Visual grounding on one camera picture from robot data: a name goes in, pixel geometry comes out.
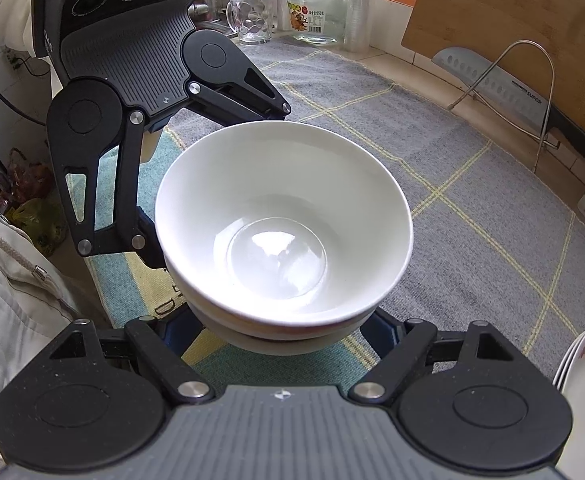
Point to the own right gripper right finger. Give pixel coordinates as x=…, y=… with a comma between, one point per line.
x=403, y=349

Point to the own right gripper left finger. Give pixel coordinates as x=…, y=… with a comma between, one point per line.
x=159, y=344

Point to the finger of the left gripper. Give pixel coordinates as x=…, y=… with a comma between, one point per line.
x=224, y=85
x=96, y=145

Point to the floral bowl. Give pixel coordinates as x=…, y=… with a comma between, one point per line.
x=206, y=311
x=272, y=347

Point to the plain white bowl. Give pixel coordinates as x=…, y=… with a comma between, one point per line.
x=283, y=224

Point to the lower stacked plates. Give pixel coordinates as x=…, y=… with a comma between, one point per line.
x=565, y=362

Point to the kitchen knife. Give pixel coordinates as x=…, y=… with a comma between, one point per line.
x=510, y=95

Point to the glass mug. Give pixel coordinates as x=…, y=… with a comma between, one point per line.
x=252, y=21

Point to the metal faucet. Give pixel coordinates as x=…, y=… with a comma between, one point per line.
x=204, y=12

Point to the yellow plastic bag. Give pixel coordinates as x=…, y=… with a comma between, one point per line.
x=44, y=221

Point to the glass jar yellow lid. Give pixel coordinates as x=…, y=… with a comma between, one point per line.
x=318, y=21

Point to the grey checked table mat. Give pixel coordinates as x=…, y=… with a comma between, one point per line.
x=492, y=242

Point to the wooden cutting board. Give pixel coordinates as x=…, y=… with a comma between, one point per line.
x=489, y=26

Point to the wire rack stand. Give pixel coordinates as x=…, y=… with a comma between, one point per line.
x=542, y=141

